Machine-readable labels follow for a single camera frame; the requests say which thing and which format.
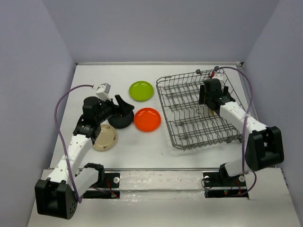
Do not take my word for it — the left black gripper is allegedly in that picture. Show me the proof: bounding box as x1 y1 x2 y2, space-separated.
96 95 134 124

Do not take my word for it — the orange plate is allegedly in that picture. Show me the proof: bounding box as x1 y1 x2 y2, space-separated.
134 107 161 132

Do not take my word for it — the lime green plate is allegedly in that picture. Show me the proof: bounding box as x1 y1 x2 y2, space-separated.
129 81 154 102

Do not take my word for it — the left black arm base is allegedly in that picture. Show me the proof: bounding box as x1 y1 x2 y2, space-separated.
83 172 120 199

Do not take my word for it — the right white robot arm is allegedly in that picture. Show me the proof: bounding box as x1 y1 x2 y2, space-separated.
199 79 285 185

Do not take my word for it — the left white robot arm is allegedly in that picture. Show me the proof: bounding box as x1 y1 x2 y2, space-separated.
35 95 134 219

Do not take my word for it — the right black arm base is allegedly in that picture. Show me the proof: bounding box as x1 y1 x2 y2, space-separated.
201 172 249 199

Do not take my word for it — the black plate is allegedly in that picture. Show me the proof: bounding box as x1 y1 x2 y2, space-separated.
108 112 134 129

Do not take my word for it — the cream plate with floral marks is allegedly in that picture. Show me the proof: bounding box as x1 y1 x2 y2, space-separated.
92 124 118 151

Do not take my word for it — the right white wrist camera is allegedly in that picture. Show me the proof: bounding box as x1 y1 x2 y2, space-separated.
210 71 224 84

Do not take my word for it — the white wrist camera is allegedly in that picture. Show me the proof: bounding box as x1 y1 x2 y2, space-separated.
92 83 111 101
210 71 224 84

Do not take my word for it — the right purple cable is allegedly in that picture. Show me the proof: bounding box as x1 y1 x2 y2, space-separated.
209 66 258 196

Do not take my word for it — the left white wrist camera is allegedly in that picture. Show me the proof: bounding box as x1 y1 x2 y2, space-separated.
92 83 111 101

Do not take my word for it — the grey wire dish rack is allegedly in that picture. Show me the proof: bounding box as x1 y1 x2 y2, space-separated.
156 70 241 150

